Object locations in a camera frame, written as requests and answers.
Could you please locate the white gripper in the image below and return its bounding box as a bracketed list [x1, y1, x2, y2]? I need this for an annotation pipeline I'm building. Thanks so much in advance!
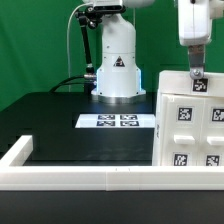
[178, 0, 212, 79]

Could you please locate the white cabinet door panel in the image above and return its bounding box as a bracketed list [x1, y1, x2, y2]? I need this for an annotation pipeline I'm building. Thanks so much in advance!
[165, 96, 203, 166]
[202, 98, 224, 166]

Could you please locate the white cabinet body box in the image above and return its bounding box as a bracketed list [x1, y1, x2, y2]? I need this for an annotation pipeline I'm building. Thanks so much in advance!
[152, 94, 221, 166]

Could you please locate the white cabinet top block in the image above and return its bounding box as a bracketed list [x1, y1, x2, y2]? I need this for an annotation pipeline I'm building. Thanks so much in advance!
[158, 70, 224, 97]

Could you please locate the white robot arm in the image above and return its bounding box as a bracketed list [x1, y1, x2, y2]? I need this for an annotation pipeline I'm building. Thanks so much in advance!
[83, 0, 212, 103]

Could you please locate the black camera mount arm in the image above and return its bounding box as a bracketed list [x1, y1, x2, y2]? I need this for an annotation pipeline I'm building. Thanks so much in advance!
[75, 6, 101, 79]

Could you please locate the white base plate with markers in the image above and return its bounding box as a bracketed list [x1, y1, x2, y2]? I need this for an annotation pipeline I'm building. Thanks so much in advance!
[75, 114, 155, 128]

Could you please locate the white cable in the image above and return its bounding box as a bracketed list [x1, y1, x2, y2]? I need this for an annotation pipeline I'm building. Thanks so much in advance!
[66, 2, 88, 93]

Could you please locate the black cable bundle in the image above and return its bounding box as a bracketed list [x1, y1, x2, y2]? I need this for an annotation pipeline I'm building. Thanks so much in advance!
[49, 75, 97, 93]

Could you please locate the white U-shaped fence frame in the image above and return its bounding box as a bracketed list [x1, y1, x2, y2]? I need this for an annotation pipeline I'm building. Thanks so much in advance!
[0, 135, 224, 191]

